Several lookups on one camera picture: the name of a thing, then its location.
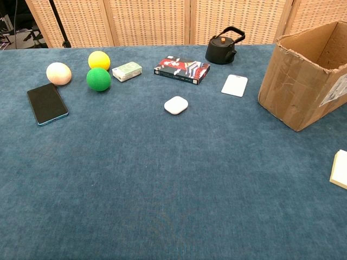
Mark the green foam ball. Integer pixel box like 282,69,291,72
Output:
86,67,112,92

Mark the woven wooden folding screen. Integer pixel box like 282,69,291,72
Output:
25,0,347,49

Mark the black cast iron teapot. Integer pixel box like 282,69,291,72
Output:
205,26,246,65

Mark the brown cardboard box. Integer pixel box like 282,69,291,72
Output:
258,21,347,133

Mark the black smartphone blue frame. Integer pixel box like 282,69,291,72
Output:
26,82,69,127

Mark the pale yellow sticky note pad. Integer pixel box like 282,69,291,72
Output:
329,149,347,190

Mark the black tripod stand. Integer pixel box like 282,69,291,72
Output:
48,0,72,49

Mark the dark red-patterned book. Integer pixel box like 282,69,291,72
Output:
153,55,211,86

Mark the yellow foam ball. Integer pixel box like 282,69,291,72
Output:
88,50,111,71

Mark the white earbuds case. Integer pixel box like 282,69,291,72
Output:
164,95,189,115

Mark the white label card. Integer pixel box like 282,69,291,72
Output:
221,74,248,98

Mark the blue table cloth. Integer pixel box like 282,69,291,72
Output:
0,44,347,260

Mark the peach foam ball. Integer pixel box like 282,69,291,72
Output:
46,62,73,86

